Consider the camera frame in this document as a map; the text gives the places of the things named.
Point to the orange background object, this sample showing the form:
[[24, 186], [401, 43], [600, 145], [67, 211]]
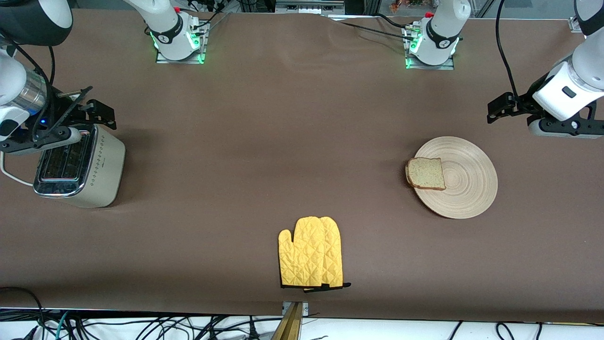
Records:
[[398, 5]]

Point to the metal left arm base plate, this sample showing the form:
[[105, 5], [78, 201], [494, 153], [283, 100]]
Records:
[[448, 63]]

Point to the brass coloured aluminium profile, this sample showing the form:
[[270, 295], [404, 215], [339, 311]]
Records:
[[289, 326]]

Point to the brown bread slice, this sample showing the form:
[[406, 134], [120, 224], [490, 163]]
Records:
[[426, 174]]

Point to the beige chrome-topped toaster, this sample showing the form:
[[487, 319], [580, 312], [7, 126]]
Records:
[[101, 165]]

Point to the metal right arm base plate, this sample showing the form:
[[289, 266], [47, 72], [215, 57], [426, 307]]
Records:
[[200, 47]]

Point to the round wooden plate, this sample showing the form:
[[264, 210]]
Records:
[[467, 184]]

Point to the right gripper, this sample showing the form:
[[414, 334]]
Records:
[[57, 112]]

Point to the aluminium frame beam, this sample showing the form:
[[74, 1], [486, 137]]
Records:
[[309, 6]]

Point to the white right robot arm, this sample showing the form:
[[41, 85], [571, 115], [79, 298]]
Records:
[[166, 29]]

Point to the metal table corner bracket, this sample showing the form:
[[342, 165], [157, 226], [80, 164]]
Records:
[[575, 24]]

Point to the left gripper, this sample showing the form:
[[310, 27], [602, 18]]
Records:
[[524, 103]]

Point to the small metal table bracket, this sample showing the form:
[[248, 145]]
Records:
[[306, 308]]

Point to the yellow quilted oven mitt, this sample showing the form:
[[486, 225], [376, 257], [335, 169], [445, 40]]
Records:
[[332, 250], [302, 255]]

